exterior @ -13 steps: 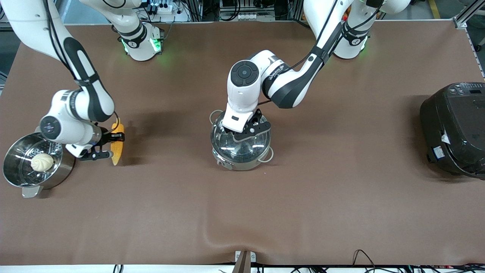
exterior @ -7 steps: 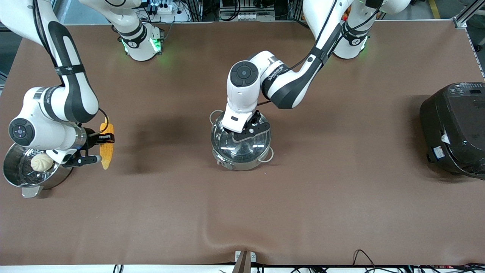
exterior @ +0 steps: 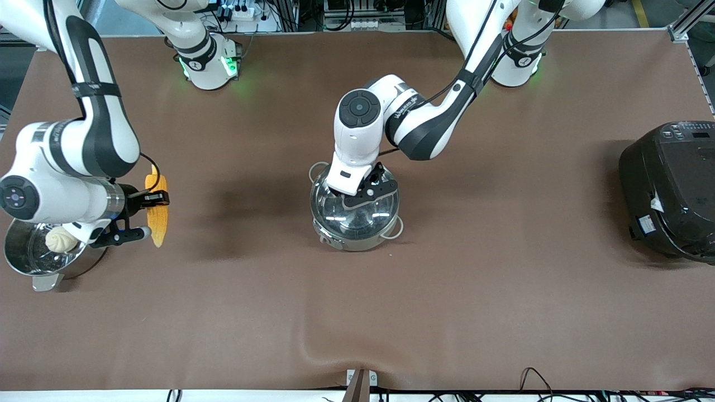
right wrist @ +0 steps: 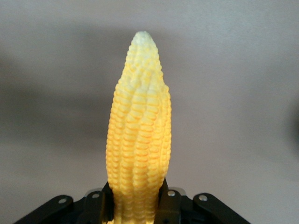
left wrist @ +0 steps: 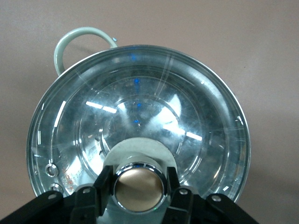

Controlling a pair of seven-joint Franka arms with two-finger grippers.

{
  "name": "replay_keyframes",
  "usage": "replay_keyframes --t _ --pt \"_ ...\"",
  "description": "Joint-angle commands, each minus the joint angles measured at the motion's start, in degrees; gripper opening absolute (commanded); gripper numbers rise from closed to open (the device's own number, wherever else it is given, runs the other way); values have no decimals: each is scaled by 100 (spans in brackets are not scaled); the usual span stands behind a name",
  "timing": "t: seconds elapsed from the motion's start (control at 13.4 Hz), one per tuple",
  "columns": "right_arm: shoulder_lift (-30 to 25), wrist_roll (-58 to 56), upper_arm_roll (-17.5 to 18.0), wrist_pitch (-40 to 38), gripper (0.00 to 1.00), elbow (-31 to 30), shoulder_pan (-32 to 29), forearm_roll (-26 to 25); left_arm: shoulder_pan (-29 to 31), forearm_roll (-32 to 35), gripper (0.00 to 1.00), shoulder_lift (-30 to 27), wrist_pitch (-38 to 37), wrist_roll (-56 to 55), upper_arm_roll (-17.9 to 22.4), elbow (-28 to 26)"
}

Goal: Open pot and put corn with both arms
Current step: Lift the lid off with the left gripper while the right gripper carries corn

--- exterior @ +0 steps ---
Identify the yellow corn cob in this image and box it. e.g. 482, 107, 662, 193
145, 165, 169, 248

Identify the glass pot lid with knob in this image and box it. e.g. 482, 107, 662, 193
311, 167, 401, 238

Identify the steel steamer pot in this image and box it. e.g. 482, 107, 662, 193
3, 218, 109, 293

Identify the white steamed bun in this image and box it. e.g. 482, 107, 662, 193
45, 226, 79, 253

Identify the brown table mat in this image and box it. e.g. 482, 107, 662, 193
0, 31, 715, 391

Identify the white power strip with plugs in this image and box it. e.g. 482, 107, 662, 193
215, 0, 280, 32

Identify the black rice cooker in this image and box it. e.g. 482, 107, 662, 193
618, 121, 715, 265

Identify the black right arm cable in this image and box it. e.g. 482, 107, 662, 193
140, 152, 161, 193

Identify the steel pot with loop handles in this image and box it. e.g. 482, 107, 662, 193
309, 162, 404, 252

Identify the metal clamp bracket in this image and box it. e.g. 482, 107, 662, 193
346, 368, 378, 402

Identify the black looped cable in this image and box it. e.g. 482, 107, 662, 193
519, 367, 559, 402

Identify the aluminium frame profile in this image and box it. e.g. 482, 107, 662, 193
668, 0, 715, 42

